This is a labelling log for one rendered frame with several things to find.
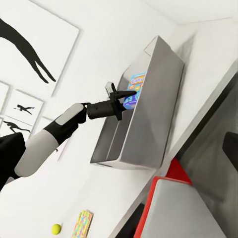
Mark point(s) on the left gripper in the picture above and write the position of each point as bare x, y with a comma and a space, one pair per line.
113, 107

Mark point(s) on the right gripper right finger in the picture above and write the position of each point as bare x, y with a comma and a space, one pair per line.
230, 148

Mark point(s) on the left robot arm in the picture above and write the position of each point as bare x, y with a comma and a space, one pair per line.
40, 146

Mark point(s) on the toy box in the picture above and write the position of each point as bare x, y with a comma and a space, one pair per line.
138, 141

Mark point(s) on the board game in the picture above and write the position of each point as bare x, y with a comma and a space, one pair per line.
134, 85

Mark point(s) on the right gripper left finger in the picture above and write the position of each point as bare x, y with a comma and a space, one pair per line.
12, 148

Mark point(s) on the tennis ball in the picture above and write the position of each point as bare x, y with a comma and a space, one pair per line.
56, 229

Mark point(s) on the jigsaw puzzle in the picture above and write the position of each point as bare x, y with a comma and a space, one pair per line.
82, 224

